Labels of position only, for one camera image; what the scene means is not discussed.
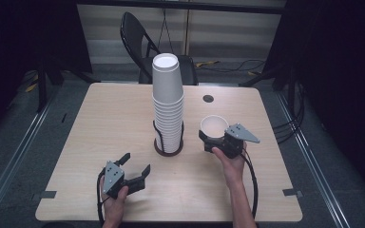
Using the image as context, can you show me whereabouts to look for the white paper cup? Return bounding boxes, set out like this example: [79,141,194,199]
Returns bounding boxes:
[200,114,230,140]

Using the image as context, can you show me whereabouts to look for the person's right hand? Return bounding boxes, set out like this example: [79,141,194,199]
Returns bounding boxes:
[211,145,248,188]

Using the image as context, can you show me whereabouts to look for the metal floor rail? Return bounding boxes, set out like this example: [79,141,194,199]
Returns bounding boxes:
[275,90,352,228]
[0,94,55,220]

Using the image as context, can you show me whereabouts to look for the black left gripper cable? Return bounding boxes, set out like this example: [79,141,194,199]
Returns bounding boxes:
[96,168,107,226]

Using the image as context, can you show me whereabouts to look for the stack of white cups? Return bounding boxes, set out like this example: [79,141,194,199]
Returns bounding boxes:
[151,52,185,155]

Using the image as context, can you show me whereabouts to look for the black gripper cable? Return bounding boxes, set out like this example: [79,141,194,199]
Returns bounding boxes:
[240,147,260,220]
[96,168,107,226]

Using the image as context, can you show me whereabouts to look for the thin black floor cable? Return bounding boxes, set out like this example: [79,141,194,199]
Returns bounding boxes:
[199,58,267,74]

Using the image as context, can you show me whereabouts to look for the grey tape strip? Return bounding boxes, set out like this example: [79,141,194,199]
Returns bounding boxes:
[281,188,304,198]
[39,190,58,200]

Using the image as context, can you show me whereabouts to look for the black wire cup holder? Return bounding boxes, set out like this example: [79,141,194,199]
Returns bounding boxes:
[152,120,185,158]

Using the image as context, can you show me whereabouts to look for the black metal stand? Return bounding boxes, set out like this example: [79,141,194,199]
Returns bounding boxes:
[239,65,297,90]
[35,58,93,114]

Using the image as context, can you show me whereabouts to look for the person's left hand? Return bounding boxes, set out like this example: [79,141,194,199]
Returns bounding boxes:
[100,184,130,223]

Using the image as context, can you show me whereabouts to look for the black folding chair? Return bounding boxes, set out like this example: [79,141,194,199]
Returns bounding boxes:
[119,11,200,86]

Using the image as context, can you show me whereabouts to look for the bundle of black floor cables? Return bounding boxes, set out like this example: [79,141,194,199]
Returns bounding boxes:
[272,77,307,145]

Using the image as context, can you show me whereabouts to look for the black hanging cord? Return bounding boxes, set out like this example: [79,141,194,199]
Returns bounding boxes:
[157,8,173,54]

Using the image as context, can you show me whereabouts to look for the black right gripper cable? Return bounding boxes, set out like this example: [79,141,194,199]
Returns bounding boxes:
[240,147,260,220]

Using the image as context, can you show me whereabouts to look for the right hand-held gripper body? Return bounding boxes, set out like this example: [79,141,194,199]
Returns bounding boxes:
[203,123,261,160]

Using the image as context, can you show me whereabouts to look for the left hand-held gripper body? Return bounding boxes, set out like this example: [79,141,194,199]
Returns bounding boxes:
[102,160,147,200]

